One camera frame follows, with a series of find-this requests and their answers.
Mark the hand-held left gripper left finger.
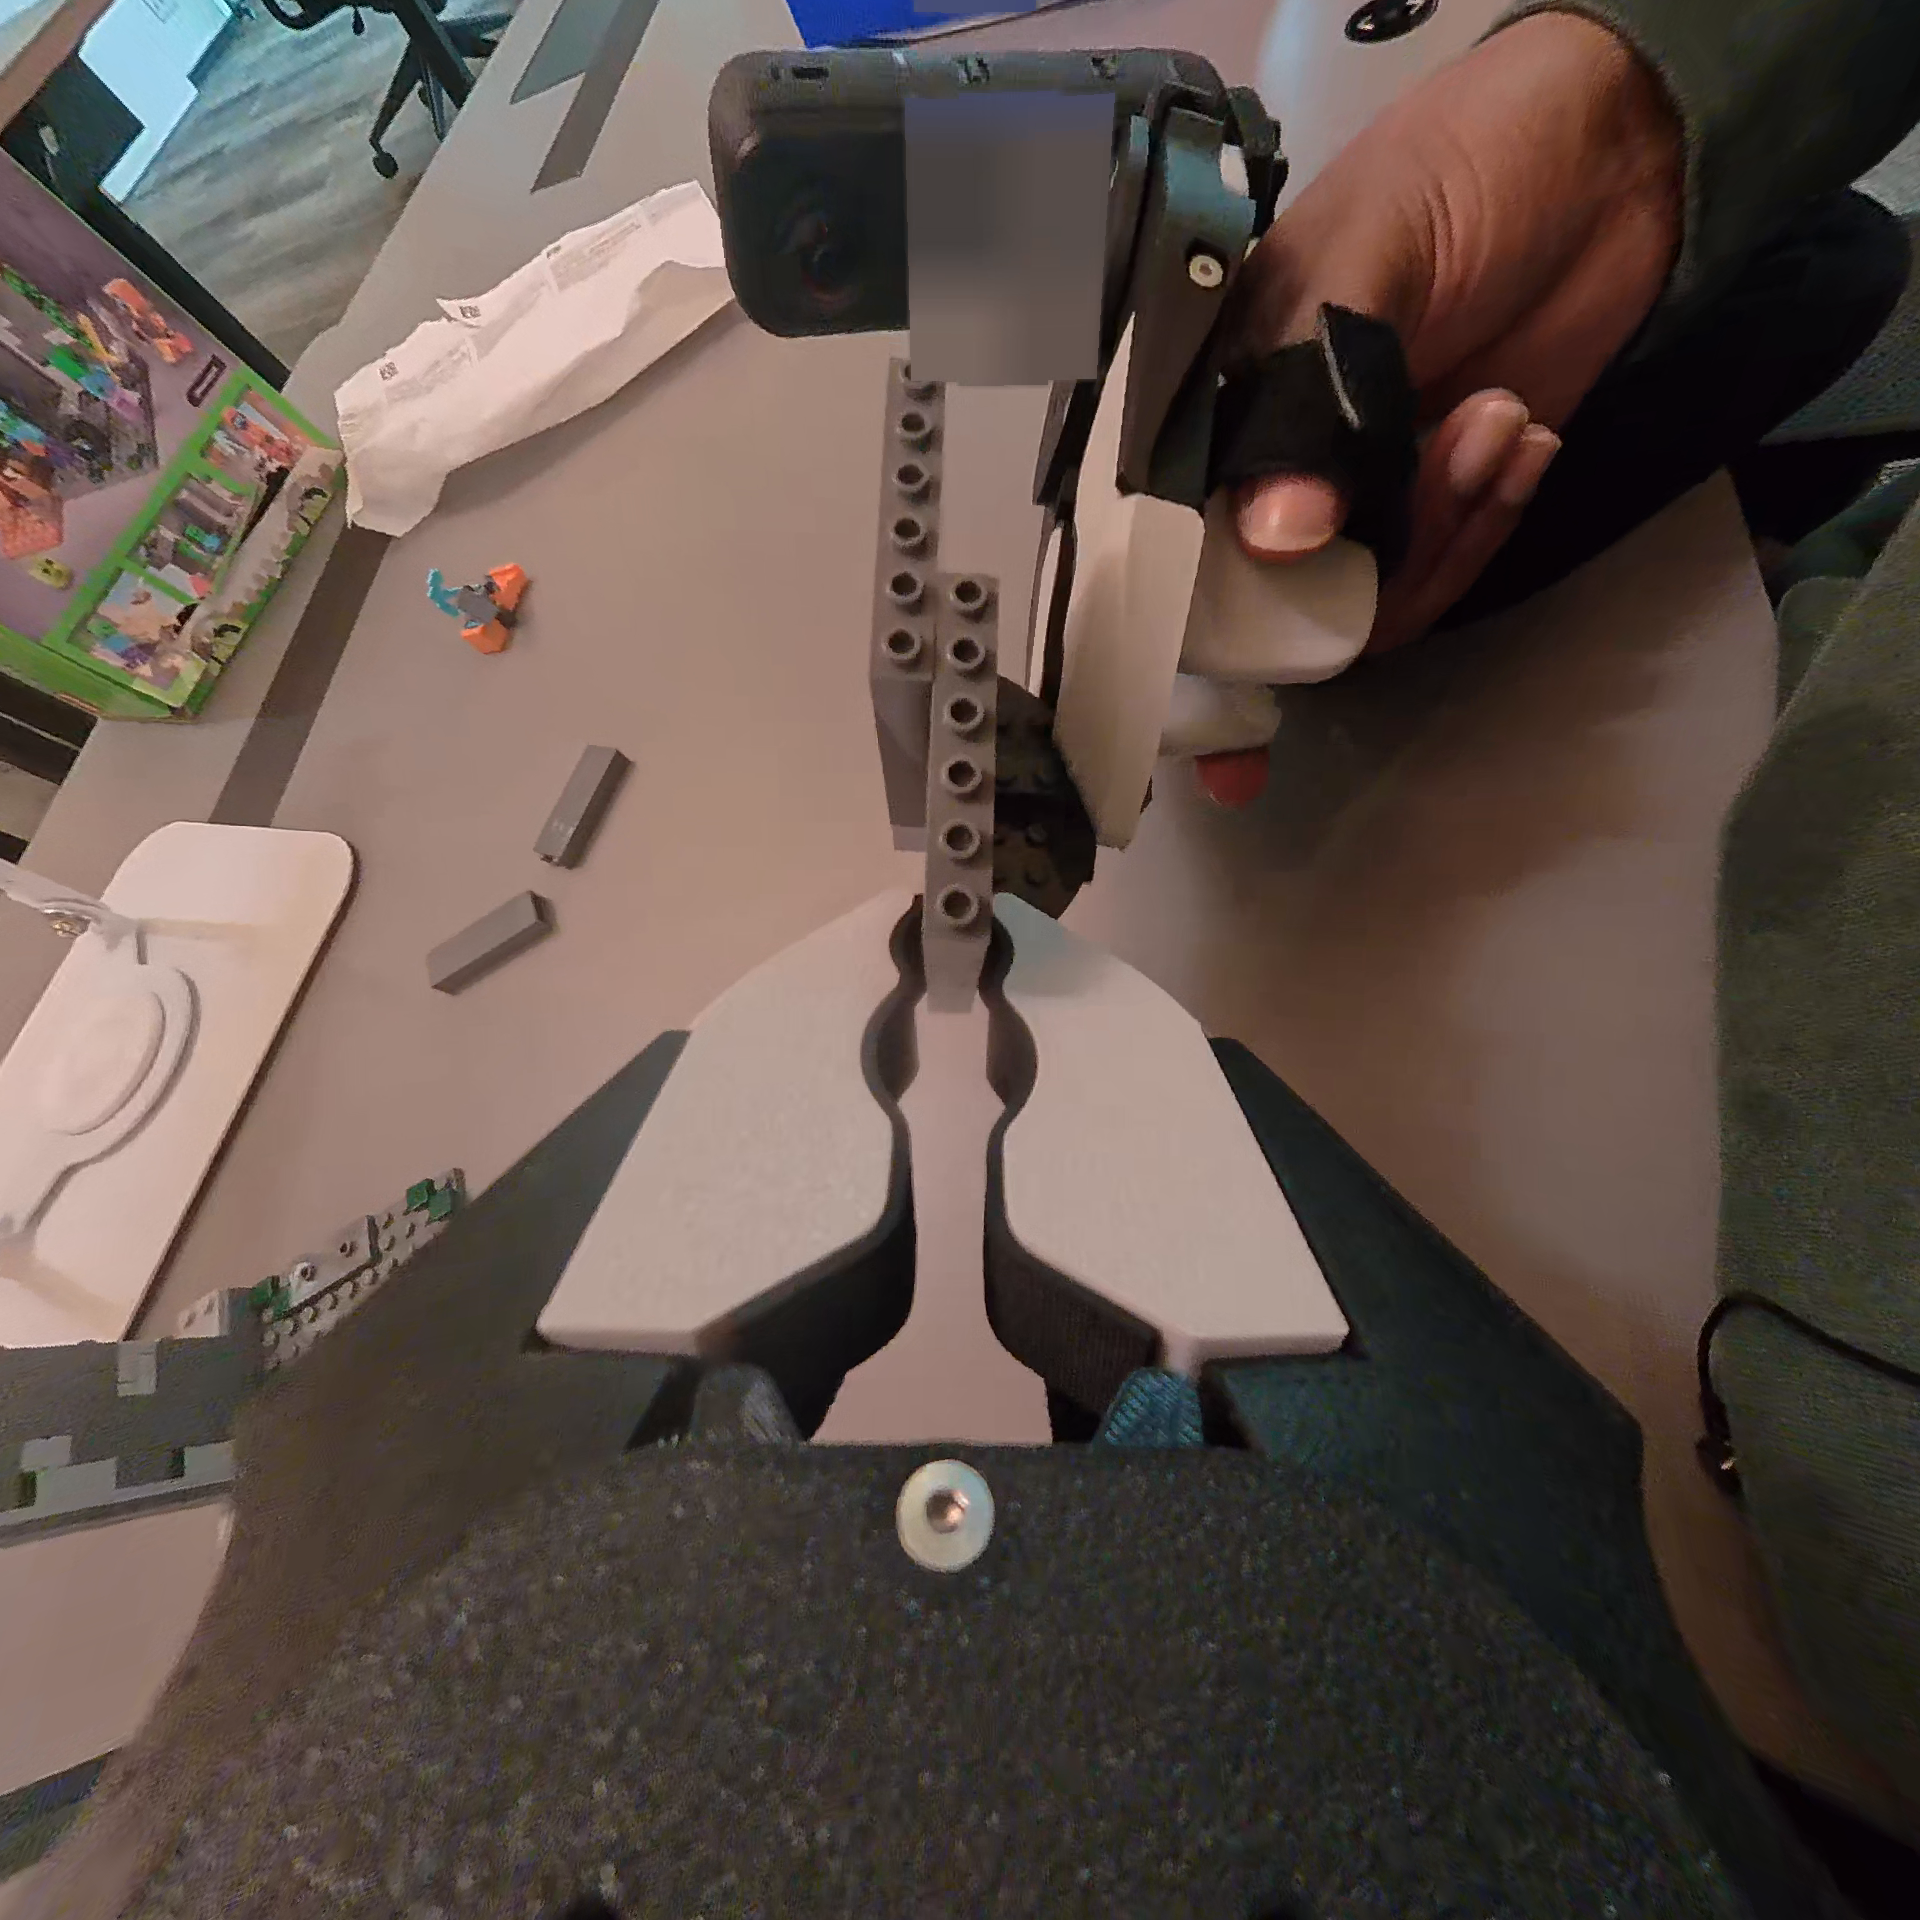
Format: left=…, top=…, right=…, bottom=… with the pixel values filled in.
left=533, top=890, right=922, bottom=1355

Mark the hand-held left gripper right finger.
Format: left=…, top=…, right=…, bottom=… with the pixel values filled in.
left=984, top=895, right=1356, bottom=1379

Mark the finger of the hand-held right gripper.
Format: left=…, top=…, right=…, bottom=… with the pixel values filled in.
left=1048, top=484, right=1210, bottom=855

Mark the grey toy brick wall assembly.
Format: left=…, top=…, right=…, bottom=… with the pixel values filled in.
left=870, top=360, right=1104, bottom=1018

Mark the long grey toy brick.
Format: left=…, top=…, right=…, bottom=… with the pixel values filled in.
left=424, top=887, right=556, bottom=996
left=533, top=745, right=633, bottom=868

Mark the person's right forearm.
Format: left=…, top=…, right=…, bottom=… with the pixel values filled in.
left=1500, top=0, right=1920, bottom=451

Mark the person's right hand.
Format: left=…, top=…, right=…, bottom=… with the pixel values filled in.
left=1198, top=15, right=1696, bottom=812

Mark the blue bin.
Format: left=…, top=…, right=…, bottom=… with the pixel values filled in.
left=788, top=0, right=1038, bottom=45

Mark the white crumpled paper bag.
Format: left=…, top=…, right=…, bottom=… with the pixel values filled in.
left=334, top=183, right=741, bottom=536

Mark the black office chair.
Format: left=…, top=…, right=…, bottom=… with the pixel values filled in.
left=258, top=0, right=519, bottom=183

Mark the orange and teal brick figure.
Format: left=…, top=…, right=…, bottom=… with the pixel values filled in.
left=424, top=562, right=533, bottom=661

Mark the person's green sweater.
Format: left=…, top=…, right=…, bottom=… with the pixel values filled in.
left=1713, top=456, right=1920, bottom=1803

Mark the grey and green brick build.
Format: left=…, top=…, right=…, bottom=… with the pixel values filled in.
left=0, top=1166, right=470, bottom=1548

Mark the green toy brick set box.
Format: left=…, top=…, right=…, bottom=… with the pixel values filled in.
left=0, top=150, right=349, bottom=722

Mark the black drawstring cord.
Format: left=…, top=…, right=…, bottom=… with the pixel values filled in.
left=1696, top=1293, right=1757, bottom=1497

